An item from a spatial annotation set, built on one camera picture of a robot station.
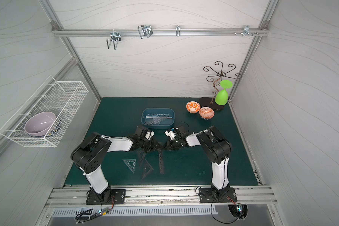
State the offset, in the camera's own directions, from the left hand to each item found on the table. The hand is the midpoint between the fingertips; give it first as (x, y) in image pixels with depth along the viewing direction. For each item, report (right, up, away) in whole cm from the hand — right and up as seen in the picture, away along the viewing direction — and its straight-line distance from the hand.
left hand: (162, 147), depth 90 cm
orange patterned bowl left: (+23, +27, +21) cm, 41 cm away
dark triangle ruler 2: (-7, -10, -6) cm, 14 cm away
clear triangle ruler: (-18, -11, -6) cm, 22 cm away
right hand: (0, -1, +3) cm, 3 cm away
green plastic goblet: (+39, +33, 0) cm, 51 cm away
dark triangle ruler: (-14, -7, -4) cm, 16 cm away
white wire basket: (-55, +31, -12) cm, 64 cm away
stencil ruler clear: (+2, +18, +17) cm, 25 cm away
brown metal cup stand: (+39, +51, +5) cm, 65 cm away
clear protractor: (-6, +17, +15) cm, 23 cm away
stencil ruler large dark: (0, -7, -4) cm, 8 cm away
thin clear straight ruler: (-4, +19, +17) cm, 26 cm away
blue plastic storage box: (+1, +14, +16) cm, 21 cm away
